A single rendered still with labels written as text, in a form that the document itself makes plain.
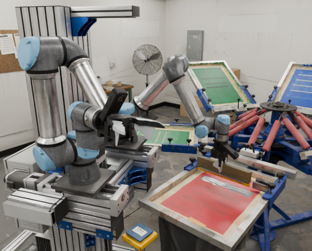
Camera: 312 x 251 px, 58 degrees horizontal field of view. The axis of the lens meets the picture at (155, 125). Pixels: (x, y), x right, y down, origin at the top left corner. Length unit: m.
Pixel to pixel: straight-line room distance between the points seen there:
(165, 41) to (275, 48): 2.68
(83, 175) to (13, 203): 0.36
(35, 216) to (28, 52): 0.72
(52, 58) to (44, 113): 0.22
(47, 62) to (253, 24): 5.36
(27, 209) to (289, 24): 5.38
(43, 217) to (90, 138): 0.55
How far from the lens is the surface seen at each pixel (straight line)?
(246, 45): 6.21
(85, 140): 0.96
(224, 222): 1.61
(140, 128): 0.83
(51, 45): 1.13
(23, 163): 1.72
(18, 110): 5.02
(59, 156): 1.22
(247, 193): 1.88
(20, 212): 1.47
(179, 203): 1.72
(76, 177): 1.33
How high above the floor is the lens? 1.93
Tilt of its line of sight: 19 degrees down
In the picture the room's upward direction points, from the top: straight up
